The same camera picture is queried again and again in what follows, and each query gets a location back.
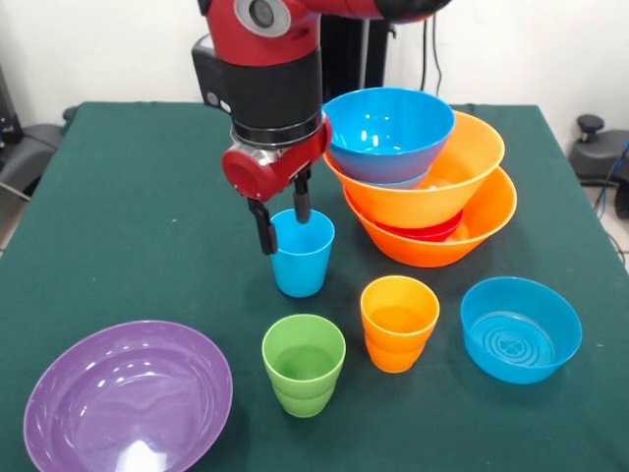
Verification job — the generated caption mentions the large purple bowl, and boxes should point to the large purple bowl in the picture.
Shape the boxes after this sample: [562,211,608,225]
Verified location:
[23,320,234,472]

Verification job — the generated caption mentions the blue cup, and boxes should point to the blue cup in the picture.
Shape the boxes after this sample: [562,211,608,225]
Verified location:
[268,207,337,299]

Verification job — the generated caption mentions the blue cable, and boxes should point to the blue cable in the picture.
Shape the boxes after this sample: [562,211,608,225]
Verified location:
[592,142,629,217]

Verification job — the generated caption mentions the black pedestal foot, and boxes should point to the black pedestal foot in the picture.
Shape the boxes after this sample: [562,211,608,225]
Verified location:
[568,113,629,186]
[0,105,80,198]

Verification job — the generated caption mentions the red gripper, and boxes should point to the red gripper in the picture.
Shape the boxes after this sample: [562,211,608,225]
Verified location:
[220,116,334,256]

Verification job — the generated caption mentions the dark green tablecloth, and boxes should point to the dark green tablecloth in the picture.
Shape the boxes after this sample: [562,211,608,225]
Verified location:
[0,101,629,472]

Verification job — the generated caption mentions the small magenta bowl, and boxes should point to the small magenta bowl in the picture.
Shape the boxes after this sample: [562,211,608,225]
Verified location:
[373,208,466,243]

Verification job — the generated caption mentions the small cyan bowl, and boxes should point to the small cyan bowl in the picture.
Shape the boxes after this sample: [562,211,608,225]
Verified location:
[343,166,434,191]

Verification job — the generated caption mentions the black wall cable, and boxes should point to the black wall cable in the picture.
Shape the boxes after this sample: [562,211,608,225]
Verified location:
[421,17,433,95]
[431,12,443,103]

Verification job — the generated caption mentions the green cup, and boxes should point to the green cup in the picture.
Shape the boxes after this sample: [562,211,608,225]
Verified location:
[260,314,347,419]

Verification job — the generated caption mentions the large blue bowl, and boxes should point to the large blue bowl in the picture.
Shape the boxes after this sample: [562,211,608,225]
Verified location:
[321,87,456,184]

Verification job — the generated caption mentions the blue ribbed-bottom bowl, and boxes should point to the blue ribbed-bottom bowl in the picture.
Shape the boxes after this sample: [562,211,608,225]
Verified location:
[459,276,584,385]

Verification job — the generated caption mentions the orange cup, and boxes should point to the orange cup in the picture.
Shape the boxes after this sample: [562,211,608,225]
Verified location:
[359,274,441,374]

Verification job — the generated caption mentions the large orange bowl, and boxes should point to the large orange bowl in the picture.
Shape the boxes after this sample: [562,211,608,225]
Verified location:
[342,165,519,269]
[322,110,506,230]

